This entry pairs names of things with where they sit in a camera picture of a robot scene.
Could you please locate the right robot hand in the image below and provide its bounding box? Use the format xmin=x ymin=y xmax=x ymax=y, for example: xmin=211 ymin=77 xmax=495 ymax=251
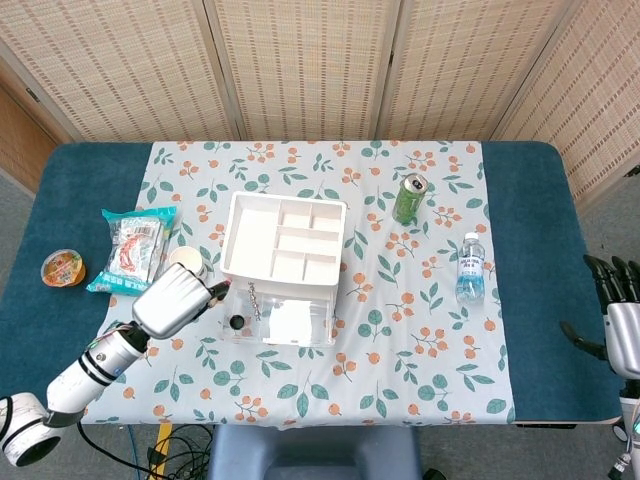
xmin=559 ymin=254 xmax=640 ymax=379

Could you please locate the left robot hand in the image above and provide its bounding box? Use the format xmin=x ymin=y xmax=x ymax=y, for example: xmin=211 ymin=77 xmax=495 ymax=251
xmin=132 ymin=262 xmax=232 ymax=340

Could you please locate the white drawer organizer box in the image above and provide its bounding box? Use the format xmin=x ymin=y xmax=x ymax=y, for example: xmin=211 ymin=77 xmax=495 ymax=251
xmin=219 ymin=192 xmax=348 ymax=321

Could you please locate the clear plastic box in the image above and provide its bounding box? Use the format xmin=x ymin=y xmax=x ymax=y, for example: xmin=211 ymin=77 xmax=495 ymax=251
xmin=219 ymin=281 xmax=338 ymax=348

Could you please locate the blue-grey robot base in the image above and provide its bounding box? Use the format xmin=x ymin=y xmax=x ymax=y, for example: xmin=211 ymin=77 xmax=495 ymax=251
xmin=207 ymin=424 xmax=421 ymax=480

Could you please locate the white paper cup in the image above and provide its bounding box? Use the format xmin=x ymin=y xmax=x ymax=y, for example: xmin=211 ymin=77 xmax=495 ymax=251
xmin=168 ymin=246 xmax=207 ymax=281

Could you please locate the teal noodle packet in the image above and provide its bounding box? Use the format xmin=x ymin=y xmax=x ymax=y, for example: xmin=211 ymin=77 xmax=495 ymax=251
xmin=85 ymin=205 xmax=179 ymax=300

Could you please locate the orange jelly cup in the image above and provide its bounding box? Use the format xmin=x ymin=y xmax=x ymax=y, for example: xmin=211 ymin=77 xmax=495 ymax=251
xmin=40 ymin=248 xmax=87 ymax=288

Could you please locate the teal padded table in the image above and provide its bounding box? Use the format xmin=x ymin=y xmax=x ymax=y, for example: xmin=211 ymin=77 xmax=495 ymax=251
xmin=0 ymin=141 xmax=626 ymax=427

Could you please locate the yellow floor strip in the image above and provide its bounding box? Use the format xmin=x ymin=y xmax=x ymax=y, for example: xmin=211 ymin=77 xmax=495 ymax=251
xmin=153 ymin=423 xmax=174 ymax=480

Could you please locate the clear water bottle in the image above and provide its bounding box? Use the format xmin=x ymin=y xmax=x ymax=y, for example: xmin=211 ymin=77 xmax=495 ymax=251
xmin=454 ymin=231 xmax=487 ymax=305

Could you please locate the floral fruit tablecloth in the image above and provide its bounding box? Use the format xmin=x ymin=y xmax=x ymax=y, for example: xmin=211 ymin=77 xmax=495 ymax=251
xmin=76 ymin=139 xmax=516 ymax=431

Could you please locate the brown wooden door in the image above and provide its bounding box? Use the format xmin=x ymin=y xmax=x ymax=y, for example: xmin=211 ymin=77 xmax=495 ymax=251
xmin=0 ymin=84 xmax=59 ymax=194

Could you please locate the woven folding screen panel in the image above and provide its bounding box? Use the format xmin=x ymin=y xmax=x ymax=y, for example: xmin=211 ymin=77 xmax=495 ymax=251
xmin=377 ymin=0 xmax=586 ymax=142
xmin=492 ymin=0 xmax=640 ymax=211
xmin=202 ymin=0 xmax=406 ymax=142
xmin=0 ymin=0 xmax=241 ymax=145

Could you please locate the green energy drink can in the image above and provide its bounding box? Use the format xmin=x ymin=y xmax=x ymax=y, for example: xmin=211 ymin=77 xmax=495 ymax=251
xmin=392 ymin=173 xmax=429 ymax=226

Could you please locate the small metal chain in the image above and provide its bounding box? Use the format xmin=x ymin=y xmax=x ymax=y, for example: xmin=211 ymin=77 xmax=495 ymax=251
xmin=247 ymin=281 xmax=263 ymax=324

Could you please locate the black floor cable bundle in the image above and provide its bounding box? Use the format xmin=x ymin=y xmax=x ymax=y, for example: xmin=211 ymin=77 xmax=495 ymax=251
xmin=79 ymin=422 xmax=216 ymax=480

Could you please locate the blue floor cable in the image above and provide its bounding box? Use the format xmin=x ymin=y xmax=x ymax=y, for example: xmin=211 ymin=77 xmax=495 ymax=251
xmin=127 ymin=424 xmax=145 ymax=480

